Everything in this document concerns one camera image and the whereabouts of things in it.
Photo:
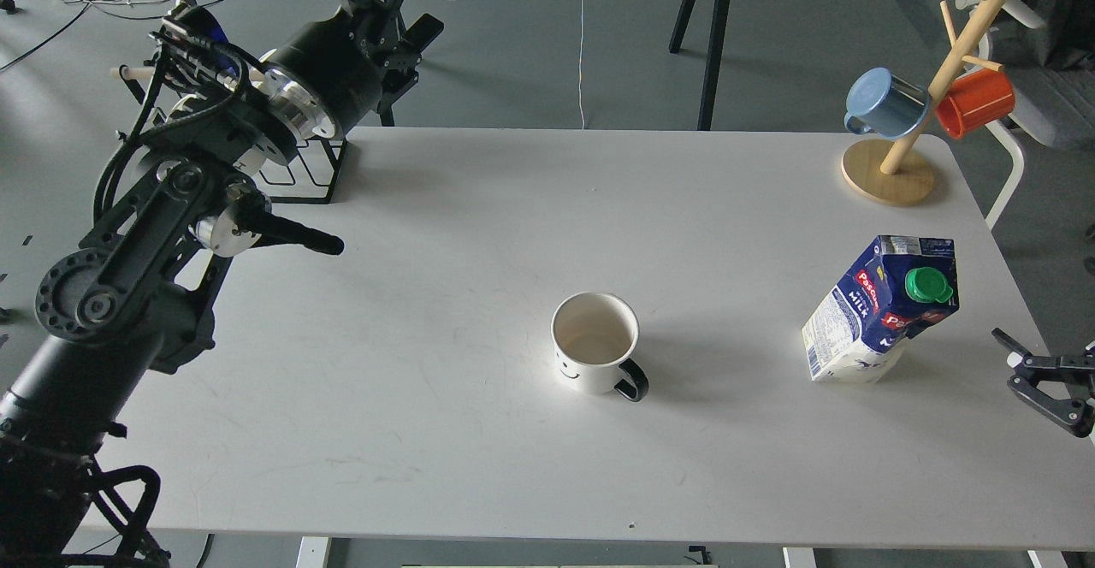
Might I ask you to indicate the wooden mug tree stand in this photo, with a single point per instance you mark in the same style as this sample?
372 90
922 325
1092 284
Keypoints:
892 171

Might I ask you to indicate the blue white milk carton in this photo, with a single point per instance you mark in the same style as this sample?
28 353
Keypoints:
896 289

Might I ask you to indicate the white ribbed mug front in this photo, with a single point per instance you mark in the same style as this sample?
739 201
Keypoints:
187 105

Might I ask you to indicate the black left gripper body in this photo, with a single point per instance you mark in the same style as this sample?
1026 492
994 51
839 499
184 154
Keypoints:
332 71

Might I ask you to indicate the blue enamel mug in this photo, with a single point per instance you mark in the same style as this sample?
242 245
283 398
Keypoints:
883 103

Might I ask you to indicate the white smiley mug black handle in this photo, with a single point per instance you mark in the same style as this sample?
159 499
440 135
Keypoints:
594 337

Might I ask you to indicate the black wire mug rack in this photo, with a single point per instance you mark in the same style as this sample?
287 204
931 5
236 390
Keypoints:
304 170

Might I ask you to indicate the orange enamel mug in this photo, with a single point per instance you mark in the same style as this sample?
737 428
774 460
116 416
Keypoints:
974 100

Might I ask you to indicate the white chair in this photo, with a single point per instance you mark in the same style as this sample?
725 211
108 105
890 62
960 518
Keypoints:
1046 49

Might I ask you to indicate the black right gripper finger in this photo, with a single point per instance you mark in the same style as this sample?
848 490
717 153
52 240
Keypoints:
1079 367
1072 414

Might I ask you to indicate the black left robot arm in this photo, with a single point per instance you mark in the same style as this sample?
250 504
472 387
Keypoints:
173 207

